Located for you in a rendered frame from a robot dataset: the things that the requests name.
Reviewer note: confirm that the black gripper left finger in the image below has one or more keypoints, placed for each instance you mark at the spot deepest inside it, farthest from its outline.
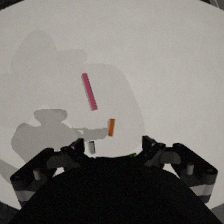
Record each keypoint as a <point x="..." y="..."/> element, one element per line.
<point x="28" y="179"/>

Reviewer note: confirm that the orange rod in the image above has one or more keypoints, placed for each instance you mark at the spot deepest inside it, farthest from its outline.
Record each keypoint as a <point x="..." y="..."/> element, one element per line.
<point x="111" y="128"/>

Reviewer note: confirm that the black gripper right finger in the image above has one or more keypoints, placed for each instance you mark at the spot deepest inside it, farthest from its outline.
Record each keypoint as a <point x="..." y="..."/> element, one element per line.
<point x="197" y="173"/>

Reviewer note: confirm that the grey rod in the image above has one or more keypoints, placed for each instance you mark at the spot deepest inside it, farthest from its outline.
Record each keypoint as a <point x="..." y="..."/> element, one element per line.
<point x="92" y="147"/>

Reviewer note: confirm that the pink rod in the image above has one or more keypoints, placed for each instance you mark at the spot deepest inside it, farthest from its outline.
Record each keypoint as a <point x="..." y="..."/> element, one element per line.
<point x="89" y="91"/>

